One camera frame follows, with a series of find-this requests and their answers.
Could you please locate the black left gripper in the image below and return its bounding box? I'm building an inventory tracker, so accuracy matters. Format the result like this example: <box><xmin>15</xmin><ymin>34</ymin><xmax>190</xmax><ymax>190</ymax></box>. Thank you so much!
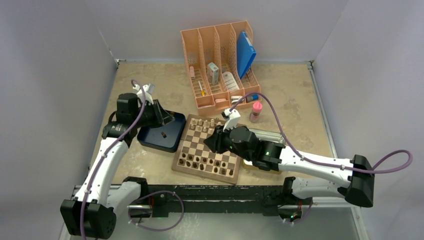
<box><xmin>132</xmin><ymin>99</ymin><xmax>174</xmax><ymax>129</ymax></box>

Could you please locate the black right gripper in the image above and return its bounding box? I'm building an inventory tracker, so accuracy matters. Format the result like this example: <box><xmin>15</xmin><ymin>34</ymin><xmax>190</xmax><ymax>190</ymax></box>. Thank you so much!
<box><xmin>204</xmin><ymin>122</ymin><xmax>253</xmax><ymax>162</ymax></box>

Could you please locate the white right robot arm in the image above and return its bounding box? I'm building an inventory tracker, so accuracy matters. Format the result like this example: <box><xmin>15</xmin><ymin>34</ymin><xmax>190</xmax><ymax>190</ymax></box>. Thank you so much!
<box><xmin>203</xmin><ymin>125</ymin><xmax>375</xmax><ymax>208</ymax></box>

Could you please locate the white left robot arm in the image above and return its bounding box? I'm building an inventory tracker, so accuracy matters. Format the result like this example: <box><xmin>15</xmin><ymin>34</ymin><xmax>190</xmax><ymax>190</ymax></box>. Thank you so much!
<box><xmin>60</xmin><ymin>90</ymin><xmax>174</xmax><ymax>240</ymax></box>

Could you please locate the light chess pieces row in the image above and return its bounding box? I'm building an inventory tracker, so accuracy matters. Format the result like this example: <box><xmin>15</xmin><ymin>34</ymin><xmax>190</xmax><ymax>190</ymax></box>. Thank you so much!
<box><xmin>186</xmin><ymin>118</ymin><xmax>223</xmax><ymax>136</ymax></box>

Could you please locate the wooden chess board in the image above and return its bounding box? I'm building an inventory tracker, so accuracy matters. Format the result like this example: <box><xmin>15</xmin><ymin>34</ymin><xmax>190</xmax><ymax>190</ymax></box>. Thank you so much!
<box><xmin>171</xmin><ymin>114</ymin><xmax>242</xmax><ymax>185</ymax></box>

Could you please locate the dark blue tin tray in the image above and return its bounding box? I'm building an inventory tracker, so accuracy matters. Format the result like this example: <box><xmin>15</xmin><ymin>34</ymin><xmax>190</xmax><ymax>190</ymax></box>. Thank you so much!
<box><xmin>137</xmin><ymin>112</ymin><xmax>186</xmax><ymax>153</ymax></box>

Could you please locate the yellow pen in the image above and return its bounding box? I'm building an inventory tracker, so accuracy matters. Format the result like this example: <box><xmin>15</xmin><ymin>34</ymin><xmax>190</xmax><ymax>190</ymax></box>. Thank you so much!
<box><xmin>198</xmin><ymin>81</ymin><xmax>206</xmax><ymax>97</ymax></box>

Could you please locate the white stapler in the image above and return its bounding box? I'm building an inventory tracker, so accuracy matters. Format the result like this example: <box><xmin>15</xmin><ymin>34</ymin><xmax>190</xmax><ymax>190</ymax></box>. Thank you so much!
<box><xmin>230</xmin><ymin>95</ymin><xmax>242</xmax><ymax>104</ymax></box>

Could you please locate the pink cap bottle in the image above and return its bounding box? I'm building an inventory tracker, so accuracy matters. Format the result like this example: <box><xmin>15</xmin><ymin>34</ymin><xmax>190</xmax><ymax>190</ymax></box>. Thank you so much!
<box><xmin>249</xmin><ymin>102</ymin><xmax>263</xmax><ymax>123</ymax></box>

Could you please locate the blue cap glue stick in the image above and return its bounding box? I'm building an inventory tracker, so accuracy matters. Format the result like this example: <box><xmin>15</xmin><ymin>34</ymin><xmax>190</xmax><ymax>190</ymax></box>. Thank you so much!
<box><xmin>246</xmin><ymin>94</ymin><xmax>259</xmax><ymax>103</ymax></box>

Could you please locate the white labelled packet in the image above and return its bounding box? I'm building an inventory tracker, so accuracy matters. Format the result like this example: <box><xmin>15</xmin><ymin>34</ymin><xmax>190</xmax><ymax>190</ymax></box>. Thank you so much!
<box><xmin>222</xmin><ymin>71</ymin><xmax>240</xmax><ymax>92</ymax></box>

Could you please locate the white red small box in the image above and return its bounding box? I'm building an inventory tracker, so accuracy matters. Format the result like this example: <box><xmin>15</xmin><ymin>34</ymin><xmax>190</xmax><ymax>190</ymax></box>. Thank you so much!
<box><xmin>206</xmin><ymin>62</ymin><xmax>220</xmax><ymax>85</ymax></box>

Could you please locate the orange file organizer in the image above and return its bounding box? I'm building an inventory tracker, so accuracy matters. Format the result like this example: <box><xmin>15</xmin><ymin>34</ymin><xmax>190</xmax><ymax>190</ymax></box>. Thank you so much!
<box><xmin>180</xmin><ymin>20</ymin><xmax>261</xmax><ymax>116</ymax></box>

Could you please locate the blue folder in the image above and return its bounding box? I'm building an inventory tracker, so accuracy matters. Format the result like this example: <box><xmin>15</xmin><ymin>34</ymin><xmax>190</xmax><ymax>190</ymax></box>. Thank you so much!
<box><xmin>236</xmin><ymin>31</ymin><xmax>257</xmax><ymax>79</ymax></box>

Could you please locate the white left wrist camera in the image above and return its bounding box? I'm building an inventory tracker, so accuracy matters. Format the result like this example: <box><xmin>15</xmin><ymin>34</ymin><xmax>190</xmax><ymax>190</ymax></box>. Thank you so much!
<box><xmin>132</xmin><ymin>83</ymin><xmax>155</xmax><ymax>105</ymax></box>

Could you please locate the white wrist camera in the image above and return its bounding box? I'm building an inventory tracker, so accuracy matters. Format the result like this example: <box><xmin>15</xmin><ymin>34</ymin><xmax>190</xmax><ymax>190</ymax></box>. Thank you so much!
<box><xmin>132</xmin><ymin>83</ymin><xmax>155</xmax><ymax>105</ymax></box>
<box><xmin>221</xmin><ymin>108</ymin><xmax>241</xmax><ymax>132</ymax></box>

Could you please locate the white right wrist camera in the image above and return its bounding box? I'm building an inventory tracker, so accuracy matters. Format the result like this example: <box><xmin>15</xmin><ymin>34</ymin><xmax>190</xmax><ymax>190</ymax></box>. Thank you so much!
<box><xmin>221</xmin><ymin>108</ymin><xmax>241</xmax><ymax>132</ymax></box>

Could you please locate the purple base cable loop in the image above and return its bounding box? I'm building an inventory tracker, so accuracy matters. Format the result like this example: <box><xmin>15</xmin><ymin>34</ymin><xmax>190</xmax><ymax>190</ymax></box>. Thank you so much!
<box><xmin>127</xmin><ymin>190</ymin><xmax>185</xmax><ymax>233</ymax></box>

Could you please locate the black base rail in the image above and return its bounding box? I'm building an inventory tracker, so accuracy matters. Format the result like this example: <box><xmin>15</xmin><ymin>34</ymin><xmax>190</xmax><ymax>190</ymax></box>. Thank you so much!
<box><xmin>130</xmin><ymin>184</ymin><xmax>313</xmax><ymax>218</ymax></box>

